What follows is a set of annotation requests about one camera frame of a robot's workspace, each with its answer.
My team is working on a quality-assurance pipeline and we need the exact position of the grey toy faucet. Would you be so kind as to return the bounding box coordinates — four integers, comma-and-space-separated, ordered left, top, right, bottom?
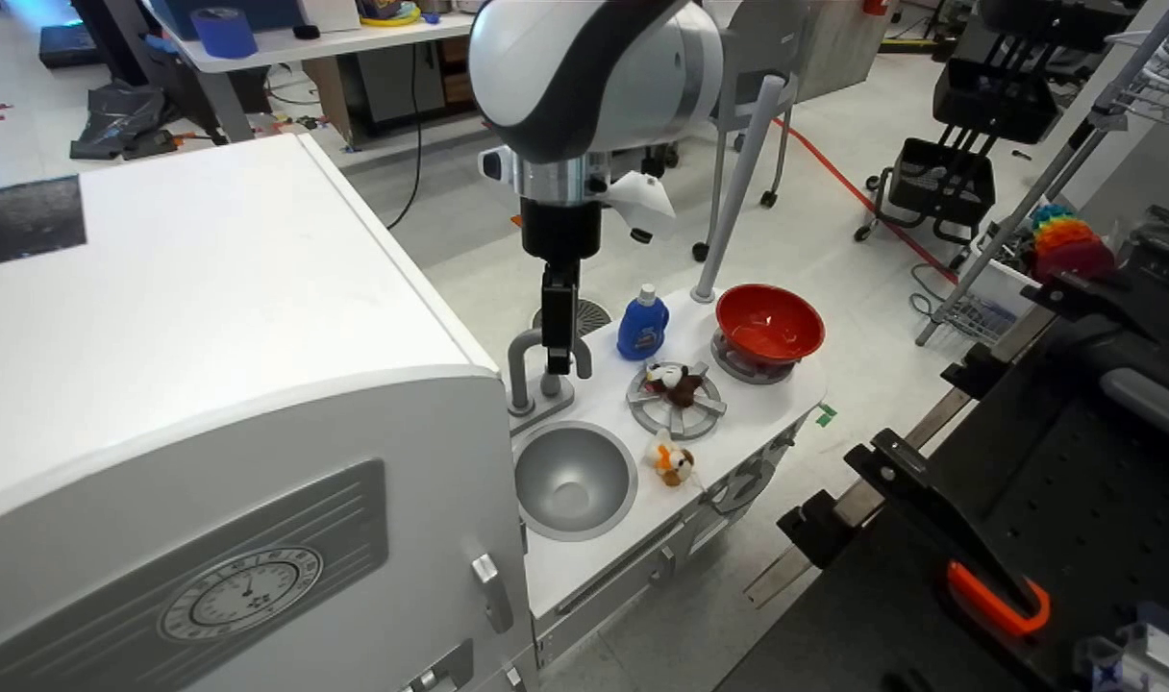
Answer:
501, 321, 595, 422

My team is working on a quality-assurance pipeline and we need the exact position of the black perforated table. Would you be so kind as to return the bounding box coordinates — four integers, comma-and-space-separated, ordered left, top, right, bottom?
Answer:
714, 274, 1169, 692

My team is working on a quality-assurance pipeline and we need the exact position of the grey round sink basin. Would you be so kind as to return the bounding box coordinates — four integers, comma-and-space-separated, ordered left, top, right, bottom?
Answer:
510, 422, 642, 540

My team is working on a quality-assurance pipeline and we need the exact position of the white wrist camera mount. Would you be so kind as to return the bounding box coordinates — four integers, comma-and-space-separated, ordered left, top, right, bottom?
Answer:
604, 167, 682, 247

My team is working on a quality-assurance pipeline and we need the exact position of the white toy fridge cabinet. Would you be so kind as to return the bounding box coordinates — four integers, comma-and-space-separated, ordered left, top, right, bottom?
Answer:
0, 130, 540, 692

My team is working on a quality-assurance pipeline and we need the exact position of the grey burner under bowl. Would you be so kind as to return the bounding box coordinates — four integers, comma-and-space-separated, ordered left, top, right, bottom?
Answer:
710, 334, 794, 383

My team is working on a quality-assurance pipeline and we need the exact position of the brown and white toy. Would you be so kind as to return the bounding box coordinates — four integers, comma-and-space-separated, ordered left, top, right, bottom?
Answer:
642, 357, 710, 412

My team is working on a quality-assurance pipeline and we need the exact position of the white box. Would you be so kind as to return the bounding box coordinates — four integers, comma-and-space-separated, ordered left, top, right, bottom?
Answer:
960, 247, 1047, 337

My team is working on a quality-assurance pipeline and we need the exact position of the blue plastic bottle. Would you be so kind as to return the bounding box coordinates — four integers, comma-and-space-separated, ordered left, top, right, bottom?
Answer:
617, 279, 672, 363

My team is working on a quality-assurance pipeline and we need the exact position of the black bag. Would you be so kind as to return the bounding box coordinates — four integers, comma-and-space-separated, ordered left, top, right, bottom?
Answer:
65, 80, 174, 164

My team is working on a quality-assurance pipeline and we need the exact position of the rainbow stacking toy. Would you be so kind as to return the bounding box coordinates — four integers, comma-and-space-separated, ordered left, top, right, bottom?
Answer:
1023, 198, 1124, 288

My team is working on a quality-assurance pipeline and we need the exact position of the grey round burner grate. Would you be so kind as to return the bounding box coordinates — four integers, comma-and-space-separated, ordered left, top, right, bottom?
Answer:
628, 357, 729, 442

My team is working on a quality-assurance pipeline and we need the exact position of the red bowl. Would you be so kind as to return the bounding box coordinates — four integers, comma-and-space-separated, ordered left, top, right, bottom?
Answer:
710, 279, 829, 375

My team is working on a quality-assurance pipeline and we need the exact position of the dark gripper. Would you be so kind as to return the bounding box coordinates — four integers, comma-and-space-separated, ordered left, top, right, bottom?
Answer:
518, 196, 609, 379

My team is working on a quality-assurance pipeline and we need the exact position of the small orange plush toy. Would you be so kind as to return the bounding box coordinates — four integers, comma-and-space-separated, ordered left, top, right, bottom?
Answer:
646, 439, 695, 490

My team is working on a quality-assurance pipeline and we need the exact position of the grey metal pole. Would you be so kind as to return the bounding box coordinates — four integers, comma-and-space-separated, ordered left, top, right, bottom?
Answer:
690, 74, 794, 308

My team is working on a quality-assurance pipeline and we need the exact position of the white toy kitchen counter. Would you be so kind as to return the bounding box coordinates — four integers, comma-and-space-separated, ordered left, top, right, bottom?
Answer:
504, 274, 859, 670

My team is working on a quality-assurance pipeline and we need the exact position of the silver tripod stand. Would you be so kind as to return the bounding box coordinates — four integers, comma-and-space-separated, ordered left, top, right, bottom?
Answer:
913, 0, 1169, 349

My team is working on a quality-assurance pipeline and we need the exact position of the white background table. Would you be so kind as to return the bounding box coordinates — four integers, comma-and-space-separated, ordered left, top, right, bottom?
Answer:
146, 0, 481, 147

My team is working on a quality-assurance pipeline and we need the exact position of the orange floor cable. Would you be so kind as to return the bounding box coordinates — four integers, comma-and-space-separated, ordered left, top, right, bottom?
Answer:
782, 117, 960, 285

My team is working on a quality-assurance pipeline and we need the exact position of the black clamp with orange handle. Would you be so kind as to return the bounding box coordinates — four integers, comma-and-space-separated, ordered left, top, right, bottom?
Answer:
847, 428, 1059, 647

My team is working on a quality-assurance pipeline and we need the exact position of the black wheeled cart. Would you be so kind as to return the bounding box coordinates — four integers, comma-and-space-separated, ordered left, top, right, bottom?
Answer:
849, 0, 1133, 251

